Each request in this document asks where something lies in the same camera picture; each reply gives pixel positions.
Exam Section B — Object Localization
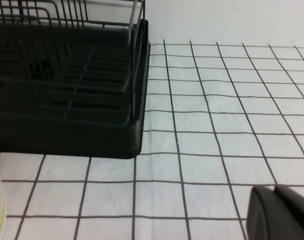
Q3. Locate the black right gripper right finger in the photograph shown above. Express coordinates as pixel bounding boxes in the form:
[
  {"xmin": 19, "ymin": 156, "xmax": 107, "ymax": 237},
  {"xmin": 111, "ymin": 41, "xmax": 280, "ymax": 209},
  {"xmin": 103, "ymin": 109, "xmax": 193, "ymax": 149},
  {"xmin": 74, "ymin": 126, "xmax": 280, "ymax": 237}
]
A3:
[{"xmin": 274, "ymin": 184, "xmax": 304, "ymax": 240}]

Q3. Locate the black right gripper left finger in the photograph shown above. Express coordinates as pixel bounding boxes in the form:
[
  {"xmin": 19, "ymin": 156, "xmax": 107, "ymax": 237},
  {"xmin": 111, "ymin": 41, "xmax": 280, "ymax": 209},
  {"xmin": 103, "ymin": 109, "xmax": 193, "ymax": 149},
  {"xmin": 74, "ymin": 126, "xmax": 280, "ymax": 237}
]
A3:
[{"xmin": 246, "ymin": 185, "xmax": 280, "ymax": 240}]

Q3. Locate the yellow round plate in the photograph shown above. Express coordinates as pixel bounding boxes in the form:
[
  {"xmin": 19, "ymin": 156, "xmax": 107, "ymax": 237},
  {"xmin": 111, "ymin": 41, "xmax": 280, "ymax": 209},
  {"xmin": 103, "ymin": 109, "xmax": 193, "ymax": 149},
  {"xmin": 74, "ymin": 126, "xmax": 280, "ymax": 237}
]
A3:
[{"xmin": 0, "ymin": 197, "xmax": 8, "ymax": 240}]

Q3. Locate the white grid pattern tablecloth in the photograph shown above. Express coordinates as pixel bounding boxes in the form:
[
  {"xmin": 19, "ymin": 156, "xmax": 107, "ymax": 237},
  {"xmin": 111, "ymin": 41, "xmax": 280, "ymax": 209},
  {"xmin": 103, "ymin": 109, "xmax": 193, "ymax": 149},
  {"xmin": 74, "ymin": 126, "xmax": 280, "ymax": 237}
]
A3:
[{"xmin": 0, "ymin": 39, "xmax": 304, "ymax": 240}]

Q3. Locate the black plastic drip tray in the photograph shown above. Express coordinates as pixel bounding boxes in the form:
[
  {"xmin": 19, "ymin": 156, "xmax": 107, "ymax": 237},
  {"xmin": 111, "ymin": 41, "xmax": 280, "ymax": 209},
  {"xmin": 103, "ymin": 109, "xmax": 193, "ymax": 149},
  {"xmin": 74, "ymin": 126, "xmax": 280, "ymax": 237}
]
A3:
[{"xmin": 0, "ymin": 18, "xmax": 151, "ymax": 160}]

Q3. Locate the black wire dish rack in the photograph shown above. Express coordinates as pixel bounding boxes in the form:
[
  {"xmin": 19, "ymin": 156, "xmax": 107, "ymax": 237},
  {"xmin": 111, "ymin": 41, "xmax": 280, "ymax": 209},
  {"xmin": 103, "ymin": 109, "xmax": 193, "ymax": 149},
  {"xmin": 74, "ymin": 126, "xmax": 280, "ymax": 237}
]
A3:
[{"xmin": 0, "ymin": 0, "xmax": 146, "ymax": 127}]

